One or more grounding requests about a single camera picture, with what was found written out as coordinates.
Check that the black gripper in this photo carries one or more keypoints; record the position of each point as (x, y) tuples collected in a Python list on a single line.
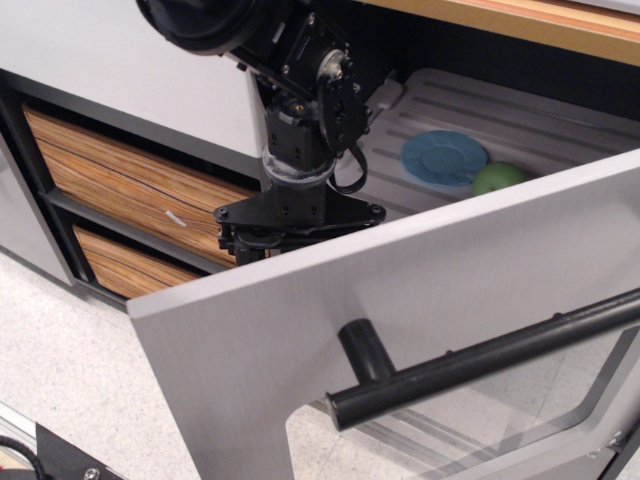
[(286, 219)]

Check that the grey oven door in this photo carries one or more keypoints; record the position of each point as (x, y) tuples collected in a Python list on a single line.
[(236, 353)]

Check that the black oven door handle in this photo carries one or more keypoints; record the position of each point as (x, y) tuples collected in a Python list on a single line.
[(383, 389)]

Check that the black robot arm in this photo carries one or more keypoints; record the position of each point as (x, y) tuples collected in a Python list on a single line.
[(316, 116)]

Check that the grey oven rack tray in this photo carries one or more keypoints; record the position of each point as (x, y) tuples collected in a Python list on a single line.
[(541, 136)]

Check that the upper wood-pattern storage bin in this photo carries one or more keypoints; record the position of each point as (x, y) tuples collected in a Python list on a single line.
[(160, 197)]

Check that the wood-pattern storage bin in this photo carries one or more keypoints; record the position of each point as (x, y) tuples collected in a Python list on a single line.
[(127, 270), (160, 197)]

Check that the lower wood-pattern storage bin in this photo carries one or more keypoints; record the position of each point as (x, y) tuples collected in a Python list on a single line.
[(127, 270)]

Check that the blue toy plate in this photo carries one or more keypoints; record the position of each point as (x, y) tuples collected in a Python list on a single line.
[(443, 158)]

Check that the white toy kitchen cabinet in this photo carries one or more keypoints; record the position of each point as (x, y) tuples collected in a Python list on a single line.
[(100, 63)]

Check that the green toy apple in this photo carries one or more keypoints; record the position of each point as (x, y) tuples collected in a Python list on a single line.
[(496, 176)]

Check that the wooden countertop edge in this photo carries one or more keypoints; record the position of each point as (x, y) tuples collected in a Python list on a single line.
[(568, 25)]

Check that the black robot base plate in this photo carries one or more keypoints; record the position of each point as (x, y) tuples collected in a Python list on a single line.
[(63, 460)]

